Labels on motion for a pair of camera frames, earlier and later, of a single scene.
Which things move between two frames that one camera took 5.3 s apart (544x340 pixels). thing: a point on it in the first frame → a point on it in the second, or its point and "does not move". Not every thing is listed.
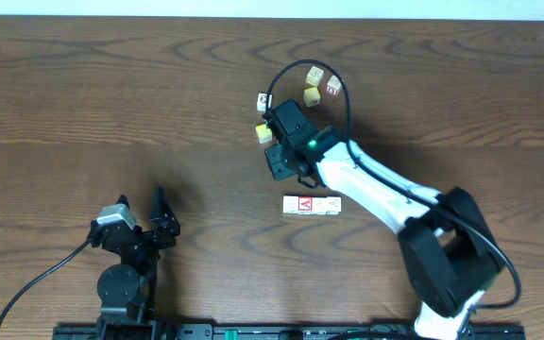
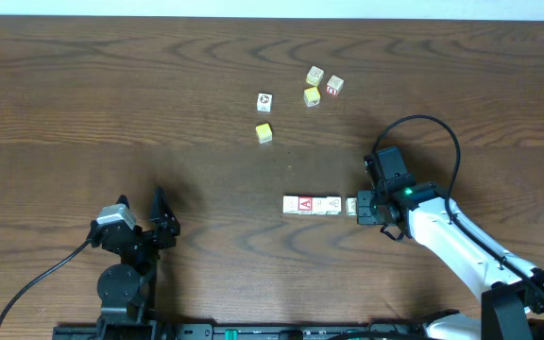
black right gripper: (279, 170) → (365, 215)
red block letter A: (305, 205) does not move
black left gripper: (144, 234) does not move
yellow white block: (312, 96) does not move
